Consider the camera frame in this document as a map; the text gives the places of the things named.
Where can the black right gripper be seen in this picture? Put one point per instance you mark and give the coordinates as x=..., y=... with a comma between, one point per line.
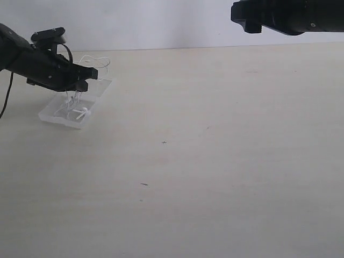
x=252, y=16

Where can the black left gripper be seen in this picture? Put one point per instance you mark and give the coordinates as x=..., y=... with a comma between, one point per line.
x=51, y=70

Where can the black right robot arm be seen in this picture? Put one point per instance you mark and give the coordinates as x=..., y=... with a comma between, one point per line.
x=289, y=17

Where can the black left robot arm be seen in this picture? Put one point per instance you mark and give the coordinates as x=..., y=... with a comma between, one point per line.
x=9, y=37

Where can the clear plastic storage box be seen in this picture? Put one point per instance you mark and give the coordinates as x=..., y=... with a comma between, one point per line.
x=74, y=109

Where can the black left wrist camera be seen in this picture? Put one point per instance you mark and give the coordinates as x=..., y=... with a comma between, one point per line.
x=49, y=39

